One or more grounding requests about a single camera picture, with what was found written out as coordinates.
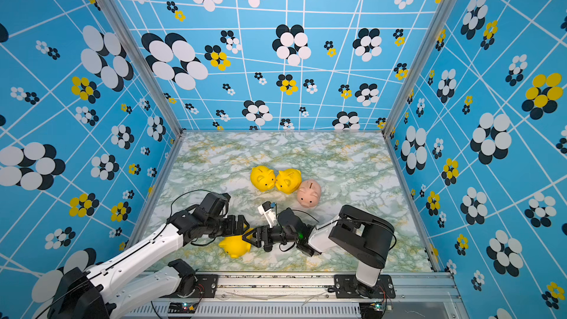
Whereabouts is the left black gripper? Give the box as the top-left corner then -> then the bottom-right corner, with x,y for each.
208,213 -> 253,238

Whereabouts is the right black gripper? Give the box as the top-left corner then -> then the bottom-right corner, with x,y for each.
243,224 -> 301,250

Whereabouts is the yellow piggy bank front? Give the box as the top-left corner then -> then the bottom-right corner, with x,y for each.
219,234 -> 252,258

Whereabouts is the yellow piggy bank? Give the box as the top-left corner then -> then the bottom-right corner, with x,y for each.
219,234 -> 252,258
250,165 -> 276,192
276,168 -> 302,194

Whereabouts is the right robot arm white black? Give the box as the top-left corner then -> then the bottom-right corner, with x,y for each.
242,205 -> 397,298

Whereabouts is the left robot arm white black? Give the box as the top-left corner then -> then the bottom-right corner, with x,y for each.
43,193 -> 250,318

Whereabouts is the yellow piggy bank back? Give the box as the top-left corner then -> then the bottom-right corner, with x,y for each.
276,168 -> 302,194

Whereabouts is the pink piggy bank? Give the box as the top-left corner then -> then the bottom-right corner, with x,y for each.
297,180 -> 322,208

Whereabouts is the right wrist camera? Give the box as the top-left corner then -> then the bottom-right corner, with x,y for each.
258,201 -> 277,228

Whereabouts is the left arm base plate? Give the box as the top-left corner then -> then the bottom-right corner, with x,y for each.
163,273 -> 219,299

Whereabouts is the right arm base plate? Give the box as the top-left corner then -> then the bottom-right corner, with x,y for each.
333,275 -> 396,299

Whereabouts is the aluminium front rail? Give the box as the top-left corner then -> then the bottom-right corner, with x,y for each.
105,270 -> 470,318

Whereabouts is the left aluminium corner post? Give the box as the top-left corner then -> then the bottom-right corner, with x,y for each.
97,0 -> 183,138

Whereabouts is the aluminium corner post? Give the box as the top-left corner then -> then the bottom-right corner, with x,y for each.
383,0 -> 457,138
97,0 -> 183,138

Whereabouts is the right aluminium corner post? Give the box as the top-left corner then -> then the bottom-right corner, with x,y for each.
383,0 -> 457,138

